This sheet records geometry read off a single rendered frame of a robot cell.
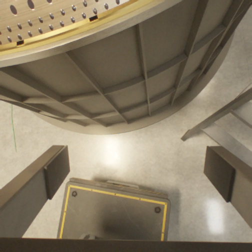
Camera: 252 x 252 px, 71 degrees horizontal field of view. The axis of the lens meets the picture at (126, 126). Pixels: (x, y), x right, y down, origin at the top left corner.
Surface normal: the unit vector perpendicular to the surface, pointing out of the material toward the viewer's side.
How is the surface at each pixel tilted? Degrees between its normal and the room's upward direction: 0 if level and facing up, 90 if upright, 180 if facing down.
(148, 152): 0
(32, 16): 43
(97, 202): 0
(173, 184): 0
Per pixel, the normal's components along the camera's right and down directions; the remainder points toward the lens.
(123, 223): -0.16, -0.15
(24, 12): 0.00, 0.55
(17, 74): 0.99, -0.06
